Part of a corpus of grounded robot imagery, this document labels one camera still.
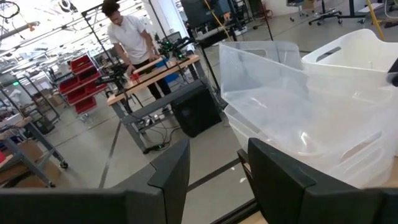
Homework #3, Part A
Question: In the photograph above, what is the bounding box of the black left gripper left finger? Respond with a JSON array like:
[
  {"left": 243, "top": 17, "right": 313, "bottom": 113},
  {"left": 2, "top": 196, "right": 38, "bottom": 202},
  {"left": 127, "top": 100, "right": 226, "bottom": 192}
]
[{"left": 0, "top": 138, "right": 192, "bottom": 224}]

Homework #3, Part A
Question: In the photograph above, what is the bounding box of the black box under workbench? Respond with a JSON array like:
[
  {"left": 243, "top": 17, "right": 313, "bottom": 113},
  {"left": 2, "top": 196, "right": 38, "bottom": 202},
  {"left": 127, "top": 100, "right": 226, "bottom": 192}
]
[{"left": 170, "top": 85, "right": 223, "bottom": 138}]

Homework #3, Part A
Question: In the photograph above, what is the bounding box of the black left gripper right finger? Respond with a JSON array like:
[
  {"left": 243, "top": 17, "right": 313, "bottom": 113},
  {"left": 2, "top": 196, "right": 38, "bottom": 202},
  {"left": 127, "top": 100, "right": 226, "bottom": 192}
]
[{"left": 237, "top": 137, "right": 398, "bottom": 224}]

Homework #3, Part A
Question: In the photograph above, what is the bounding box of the black monitor on stand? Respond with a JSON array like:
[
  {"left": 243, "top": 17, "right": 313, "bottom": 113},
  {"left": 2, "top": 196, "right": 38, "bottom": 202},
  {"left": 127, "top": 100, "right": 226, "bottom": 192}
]
[{"left": 180, "top": 0, "right": 233, "bottom": 29}]

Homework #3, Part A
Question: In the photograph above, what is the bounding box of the white plastic basket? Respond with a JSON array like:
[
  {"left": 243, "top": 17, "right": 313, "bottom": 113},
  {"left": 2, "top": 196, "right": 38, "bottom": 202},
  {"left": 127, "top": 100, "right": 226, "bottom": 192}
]
[{"left": 300, "top": 28, "right": 398, "bottom": 82}]

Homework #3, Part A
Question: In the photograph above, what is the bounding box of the wooden workbench with grey legs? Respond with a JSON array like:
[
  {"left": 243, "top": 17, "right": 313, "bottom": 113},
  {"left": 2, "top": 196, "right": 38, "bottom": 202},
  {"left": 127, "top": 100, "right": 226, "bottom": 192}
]
[{"left": 106, "top": 54, "right": 206, "bottom": 154}]

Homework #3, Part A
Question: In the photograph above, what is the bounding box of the person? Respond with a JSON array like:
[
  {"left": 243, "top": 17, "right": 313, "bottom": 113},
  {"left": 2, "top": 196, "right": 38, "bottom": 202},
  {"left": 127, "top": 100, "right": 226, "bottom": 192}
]
[{"left": 101, "top": 0, "right": 174, "bottom": 101}]

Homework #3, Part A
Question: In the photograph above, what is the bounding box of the grey rolling table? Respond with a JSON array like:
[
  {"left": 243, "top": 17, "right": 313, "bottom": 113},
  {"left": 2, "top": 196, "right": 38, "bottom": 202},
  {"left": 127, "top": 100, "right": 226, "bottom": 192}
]
[{"left": 0, "top": 116, "right": 70, "bottom": 188}]

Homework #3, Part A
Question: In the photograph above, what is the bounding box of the rack with red bins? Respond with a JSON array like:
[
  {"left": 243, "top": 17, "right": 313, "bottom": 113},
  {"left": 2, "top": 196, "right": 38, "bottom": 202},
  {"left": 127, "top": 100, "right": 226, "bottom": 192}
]
[{"left": 58, "top": 54, "right": 109, "bottom": 115}]

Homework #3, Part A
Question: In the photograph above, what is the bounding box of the clear plastic basket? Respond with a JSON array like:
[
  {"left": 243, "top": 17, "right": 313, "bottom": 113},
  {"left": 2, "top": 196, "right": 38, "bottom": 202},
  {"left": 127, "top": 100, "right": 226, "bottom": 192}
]
[
  {"left": 223, "top": 104, "right": 398, "bottom": 189},
  {"left": 218, "top": 40, "right": 398, "bottom": 189}
]

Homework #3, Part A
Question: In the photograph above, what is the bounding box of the yellow pole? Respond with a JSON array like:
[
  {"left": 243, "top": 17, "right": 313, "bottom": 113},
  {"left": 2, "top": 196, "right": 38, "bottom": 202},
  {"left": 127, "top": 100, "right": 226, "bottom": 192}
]
[{"left": 365, "top": 0, "right": 387, "bottom": 42}]

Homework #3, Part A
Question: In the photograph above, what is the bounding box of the yellow floor cable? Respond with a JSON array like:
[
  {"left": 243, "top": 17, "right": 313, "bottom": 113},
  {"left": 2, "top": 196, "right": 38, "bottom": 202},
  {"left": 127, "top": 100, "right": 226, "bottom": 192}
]
[{"left": 202, "top": 0, "right": 234, "bottom": 42}]

